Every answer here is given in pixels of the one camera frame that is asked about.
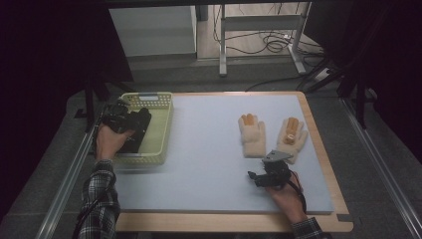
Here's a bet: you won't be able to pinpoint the black stand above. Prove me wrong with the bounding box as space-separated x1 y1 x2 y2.
74 74 135 133
297 58 377 130

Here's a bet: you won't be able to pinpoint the white power strip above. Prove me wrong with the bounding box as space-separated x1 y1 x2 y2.
314 67 331 83

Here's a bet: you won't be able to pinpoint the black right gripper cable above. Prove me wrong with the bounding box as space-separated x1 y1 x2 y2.
288 171 309 214

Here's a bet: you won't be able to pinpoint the person's right hand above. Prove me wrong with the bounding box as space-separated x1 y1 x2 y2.
265 170 309 224

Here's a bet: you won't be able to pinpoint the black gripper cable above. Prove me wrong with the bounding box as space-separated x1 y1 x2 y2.
288 171 309 214
72 172 117 239

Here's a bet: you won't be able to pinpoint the yellow-green plastic basket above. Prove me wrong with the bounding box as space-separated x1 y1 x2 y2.
112 92 174 166

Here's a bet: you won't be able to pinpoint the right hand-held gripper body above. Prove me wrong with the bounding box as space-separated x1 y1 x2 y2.
260 149 295 191

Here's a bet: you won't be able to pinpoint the person's left hand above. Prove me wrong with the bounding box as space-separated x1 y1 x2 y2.
95 123 135 162

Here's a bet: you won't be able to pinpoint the beige fluffy glove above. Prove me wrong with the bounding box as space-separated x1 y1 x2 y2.
276 117 309 165
237 113 267 158

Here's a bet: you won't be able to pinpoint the aluminium rail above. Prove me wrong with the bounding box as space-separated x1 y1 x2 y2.
339 97 422 239
34 122 103 239

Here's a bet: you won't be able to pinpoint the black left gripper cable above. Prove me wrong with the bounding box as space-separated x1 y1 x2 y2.
72 172 117 239

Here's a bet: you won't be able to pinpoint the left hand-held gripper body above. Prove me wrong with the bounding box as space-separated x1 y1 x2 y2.
101 99 141 134

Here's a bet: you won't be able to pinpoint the white cabinet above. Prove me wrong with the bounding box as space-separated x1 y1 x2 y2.
108 5 199 60

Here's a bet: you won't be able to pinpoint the grey metal desk frame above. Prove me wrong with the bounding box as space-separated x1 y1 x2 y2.
218 2 314 78

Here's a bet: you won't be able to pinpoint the black floor cables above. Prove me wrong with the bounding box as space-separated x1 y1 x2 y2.
213 3 327 93

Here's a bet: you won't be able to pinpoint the black glove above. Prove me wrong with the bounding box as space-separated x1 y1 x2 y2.
117 107 152 154

